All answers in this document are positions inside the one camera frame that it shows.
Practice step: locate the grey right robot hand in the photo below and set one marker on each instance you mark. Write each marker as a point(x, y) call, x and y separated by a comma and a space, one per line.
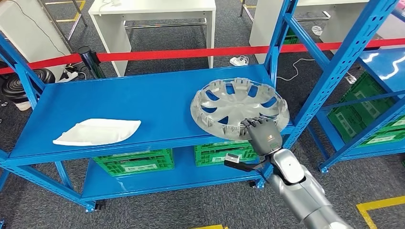
point(264, 137)

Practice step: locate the silver plastic hubcap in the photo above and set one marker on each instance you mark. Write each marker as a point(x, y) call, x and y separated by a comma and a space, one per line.
point(234, 107)

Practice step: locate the blue metal shelf rack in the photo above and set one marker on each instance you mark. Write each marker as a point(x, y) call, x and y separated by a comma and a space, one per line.
point(326, 124)
point(126, 104)

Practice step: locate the white plastic car part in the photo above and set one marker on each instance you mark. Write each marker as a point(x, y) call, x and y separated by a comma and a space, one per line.
point(98, 132)

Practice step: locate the white power adapter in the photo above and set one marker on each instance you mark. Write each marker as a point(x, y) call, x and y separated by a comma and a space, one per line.
point(239, 61)

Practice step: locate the yellow floor tape square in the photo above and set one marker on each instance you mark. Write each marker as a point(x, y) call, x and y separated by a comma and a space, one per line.
point(208, 227)
point(379, 204)

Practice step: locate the small white round object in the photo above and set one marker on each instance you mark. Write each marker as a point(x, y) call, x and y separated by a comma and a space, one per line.
point(317, 30)

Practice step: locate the red barrier belt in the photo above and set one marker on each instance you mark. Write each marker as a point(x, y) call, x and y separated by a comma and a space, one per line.
point(174, 53)

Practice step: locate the white power strip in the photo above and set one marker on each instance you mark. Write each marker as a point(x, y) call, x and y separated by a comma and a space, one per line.
point(71, 75)

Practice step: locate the person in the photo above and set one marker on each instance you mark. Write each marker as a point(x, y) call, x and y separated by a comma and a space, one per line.
point(22, 106)

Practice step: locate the black round stool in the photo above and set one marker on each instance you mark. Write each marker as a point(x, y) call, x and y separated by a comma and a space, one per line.
point(22, 85)

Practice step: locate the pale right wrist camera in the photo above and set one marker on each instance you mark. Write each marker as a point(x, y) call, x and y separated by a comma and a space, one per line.
point(232, 158)

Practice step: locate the black stanchion post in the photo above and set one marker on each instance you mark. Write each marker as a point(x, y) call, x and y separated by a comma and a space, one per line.
point(91, 63)

